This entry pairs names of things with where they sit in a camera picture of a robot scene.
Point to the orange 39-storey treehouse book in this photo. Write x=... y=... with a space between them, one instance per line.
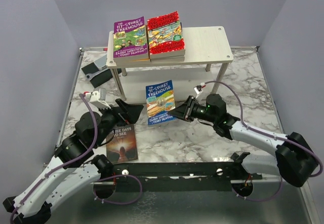
x=127 y=60

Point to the purple treehouse book front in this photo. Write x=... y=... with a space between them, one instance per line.
x=168 y=59

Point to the silver metal wrench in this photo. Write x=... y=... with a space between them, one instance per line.
x=90 y=76

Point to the roald dahl charlie book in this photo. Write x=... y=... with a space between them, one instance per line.
x=165 y=56

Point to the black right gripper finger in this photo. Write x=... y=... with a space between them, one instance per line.
x=181 y=112
x=190 y=102

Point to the grey white device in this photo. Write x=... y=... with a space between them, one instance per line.
x=100 y=63

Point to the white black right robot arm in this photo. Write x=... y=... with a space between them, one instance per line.
x=293 y=158

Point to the red treehouse book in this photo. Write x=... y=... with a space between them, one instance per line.
x=165 y=34

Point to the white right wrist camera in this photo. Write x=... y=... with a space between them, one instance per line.
x=199 y=89

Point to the black foam block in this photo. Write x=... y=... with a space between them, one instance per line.
x=100 y=78

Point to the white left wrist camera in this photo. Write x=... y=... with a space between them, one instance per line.
x=97 y=98

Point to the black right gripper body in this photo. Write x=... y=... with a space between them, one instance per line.
x=199 y=111

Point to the white two-tier shelf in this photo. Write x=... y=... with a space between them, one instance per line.
x=207 y=56

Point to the dark three days book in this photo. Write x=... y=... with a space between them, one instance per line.
x=121 y=145

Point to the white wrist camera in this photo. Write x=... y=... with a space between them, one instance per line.
x=97 y=98
x=199 y=89

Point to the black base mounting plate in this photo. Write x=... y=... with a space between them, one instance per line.
x=180 y=177

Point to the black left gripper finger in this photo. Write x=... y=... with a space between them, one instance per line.
x=133 y=113
x=123 y=108

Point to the blue 91-storey treehouse book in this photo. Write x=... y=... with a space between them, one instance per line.
x=159 y=101

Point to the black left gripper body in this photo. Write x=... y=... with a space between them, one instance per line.
x=111 y=118

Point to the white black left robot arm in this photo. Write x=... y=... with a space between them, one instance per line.
x=74 y=163

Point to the purple treehouse book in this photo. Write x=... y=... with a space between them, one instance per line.
x=168 y=59
x=130 y=39

